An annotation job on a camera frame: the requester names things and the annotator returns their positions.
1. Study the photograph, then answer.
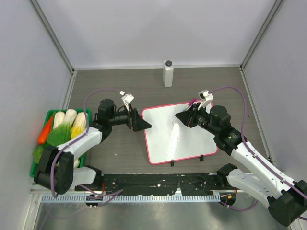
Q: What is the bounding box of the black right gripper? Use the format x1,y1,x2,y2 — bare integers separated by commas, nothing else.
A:
177,102,219,136

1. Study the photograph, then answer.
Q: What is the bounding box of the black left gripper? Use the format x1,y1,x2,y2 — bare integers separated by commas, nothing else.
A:
108,103,151,132

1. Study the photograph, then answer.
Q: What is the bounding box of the purple capped marker pen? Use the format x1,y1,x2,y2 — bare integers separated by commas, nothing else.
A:
172,98,197,125

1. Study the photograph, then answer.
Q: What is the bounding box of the pink framed whiteboard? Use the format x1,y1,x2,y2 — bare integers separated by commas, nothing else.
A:
142,102,218,165

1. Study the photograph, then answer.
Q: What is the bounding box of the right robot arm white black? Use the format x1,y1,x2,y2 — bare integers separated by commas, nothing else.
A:
176,105,307,227

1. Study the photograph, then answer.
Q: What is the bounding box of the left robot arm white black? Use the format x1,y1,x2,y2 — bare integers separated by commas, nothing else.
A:
34,99,152,195

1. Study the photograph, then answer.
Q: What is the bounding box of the white bottle black cap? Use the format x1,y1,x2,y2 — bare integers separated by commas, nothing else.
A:
163,60,174,88

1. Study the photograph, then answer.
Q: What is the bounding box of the yellow white toy cabbage right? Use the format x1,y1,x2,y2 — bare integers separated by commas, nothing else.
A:
71,112,86,139

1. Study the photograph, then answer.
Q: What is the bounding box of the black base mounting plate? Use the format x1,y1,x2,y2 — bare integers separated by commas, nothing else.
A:
87,173,238,196

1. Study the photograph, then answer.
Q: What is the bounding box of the green plastic tray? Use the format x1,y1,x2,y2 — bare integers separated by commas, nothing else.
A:
29,110,87,178

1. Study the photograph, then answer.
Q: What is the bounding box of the white green toy cabbage middle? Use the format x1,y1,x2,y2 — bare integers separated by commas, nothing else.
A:
62,109,77,127

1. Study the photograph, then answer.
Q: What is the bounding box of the white toy cabbage left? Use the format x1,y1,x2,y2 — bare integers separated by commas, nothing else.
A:
52,111,65,129

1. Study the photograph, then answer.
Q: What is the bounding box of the orange toy carrot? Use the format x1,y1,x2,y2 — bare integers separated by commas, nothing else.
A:
37,116,53,145

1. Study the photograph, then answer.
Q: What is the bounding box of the green leafy toy vegetable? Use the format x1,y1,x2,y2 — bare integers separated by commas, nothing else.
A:
32,122,72,164

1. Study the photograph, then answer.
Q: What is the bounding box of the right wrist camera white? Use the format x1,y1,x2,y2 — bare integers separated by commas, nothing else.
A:
198,90,213,110

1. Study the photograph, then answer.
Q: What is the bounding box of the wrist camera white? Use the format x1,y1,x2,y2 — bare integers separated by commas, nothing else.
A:
198,90,213,110
120,91,134,110

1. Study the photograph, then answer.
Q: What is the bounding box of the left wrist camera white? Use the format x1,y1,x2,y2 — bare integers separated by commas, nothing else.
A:
120,91,134,110

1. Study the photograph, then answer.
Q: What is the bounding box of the white slotted cable duct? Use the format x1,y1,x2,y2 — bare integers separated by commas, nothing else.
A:
41,193,220,203

